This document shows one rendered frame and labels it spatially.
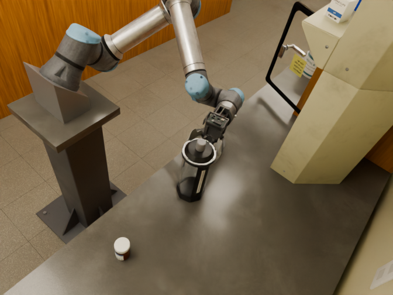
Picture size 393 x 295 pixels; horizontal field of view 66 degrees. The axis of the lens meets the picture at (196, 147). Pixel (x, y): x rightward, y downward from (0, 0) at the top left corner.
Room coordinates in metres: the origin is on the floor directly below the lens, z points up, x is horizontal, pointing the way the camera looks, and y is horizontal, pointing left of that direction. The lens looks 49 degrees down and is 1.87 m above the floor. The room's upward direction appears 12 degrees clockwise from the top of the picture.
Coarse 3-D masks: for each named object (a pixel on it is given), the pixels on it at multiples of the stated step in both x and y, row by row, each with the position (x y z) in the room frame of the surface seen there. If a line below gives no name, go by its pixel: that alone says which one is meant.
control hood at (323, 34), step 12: (324, 12) 0.93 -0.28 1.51; (312, 24) 0.84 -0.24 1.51; (324, 24) 0.85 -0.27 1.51; (336, 24) 0.87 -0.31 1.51; (348, 24) 0.89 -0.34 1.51; (312, 36) 0.83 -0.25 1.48; (324, 36) 0.81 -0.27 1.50; (336, 36) 0.80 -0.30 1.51; (312, 48) 0.82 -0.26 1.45; (324, 48) 0.80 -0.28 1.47; (324, 60) 0.80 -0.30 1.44
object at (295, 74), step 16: (304, 16) 1.25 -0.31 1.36; (288, 32) 1.28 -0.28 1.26; (288, 48) 1.26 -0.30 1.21; (304, 48) 1.20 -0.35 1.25; (288, 64) 1.23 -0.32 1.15; (304, 64) 1.17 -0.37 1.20; (272, 80) 1.27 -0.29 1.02; (288, 80) 1.20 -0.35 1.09; (304, 80) 1.14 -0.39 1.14; (288, 96) 1.17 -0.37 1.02; (304, 96) 1.11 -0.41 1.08
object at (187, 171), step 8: (184, 144) 0.61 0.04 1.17; (184, 152) 0.58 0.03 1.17; (216, 152) 0.61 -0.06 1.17; (184, 160) 0.58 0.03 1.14; (184, 168) 0.57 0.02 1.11; (192, 168) 0.56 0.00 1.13; (184, 176) 0.56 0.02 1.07; (192, 176) 0.55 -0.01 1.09; (184, 184) 0.56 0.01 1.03; (192, 184) 0.55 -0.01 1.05; (184, 192) 0.56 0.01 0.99
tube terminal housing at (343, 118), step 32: (384, 0) 0.77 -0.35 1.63; (352, 32) 0.78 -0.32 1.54; (384, 32) 0.75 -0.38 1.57; (352, 64) 0.76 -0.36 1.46; (384, 64) 0.74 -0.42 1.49; (320, 96) 0.77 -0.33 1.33; (352, 96) 0.74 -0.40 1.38; (384, 96) 0.76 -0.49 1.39; (320, 128) 0.75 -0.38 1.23; (352, 128) 0.75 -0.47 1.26; (384, 128) 0.78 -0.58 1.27; (288, 160) 0.76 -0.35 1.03; (320, 160) 0.74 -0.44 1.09; (352, 160) 0.77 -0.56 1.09
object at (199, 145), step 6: (192, 144) 0.61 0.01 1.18; (198, 144) 0.59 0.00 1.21; (204, 144) 0.59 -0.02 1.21; (186, 150) 0.59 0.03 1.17; (192, 150) 0.58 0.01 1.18; (198, 150) 0.59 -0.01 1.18; (204, 150) 0.59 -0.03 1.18; (210, 150) 0.60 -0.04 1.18; (192, 156) 0.57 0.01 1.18; (198, 156) 0.57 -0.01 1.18; (204, 156) 0.57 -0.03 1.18; (210, 156) 0.58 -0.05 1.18; (198, 162) 0.56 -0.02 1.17; (204, 162) 0.56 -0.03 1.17
